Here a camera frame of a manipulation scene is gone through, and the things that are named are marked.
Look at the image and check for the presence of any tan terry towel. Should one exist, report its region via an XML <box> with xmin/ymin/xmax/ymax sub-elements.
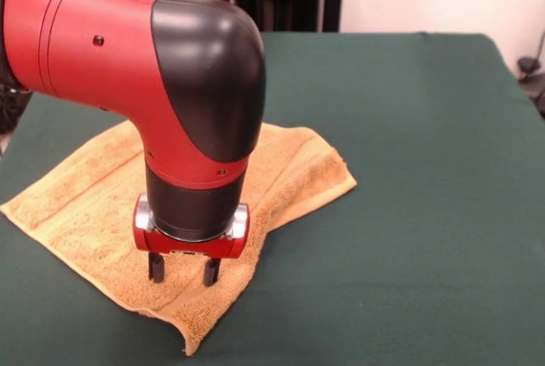
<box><xmin>0</xmin><ymin>121</ymin><xmax>359</xmax><ymax>357</ymax></box>

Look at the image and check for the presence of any grey tripod base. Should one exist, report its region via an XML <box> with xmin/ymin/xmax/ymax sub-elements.
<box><xmin>516</xmin><ymin>29</ymin><xmax>545</xmax><ymax>119</ymax></box>

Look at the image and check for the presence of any dark green table cloth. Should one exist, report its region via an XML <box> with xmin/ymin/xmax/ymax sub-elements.
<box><xmin>0</xmin><ymin>31</ymin><xmax>545</xmax><ymax>366</ymax></box>

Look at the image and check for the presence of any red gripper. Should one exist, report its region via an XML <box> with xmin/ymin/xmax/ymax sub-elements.
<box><xmin>132</xmin><ymin>193</ymin><xmax>252</xmax><ymax>288</ymax></box>

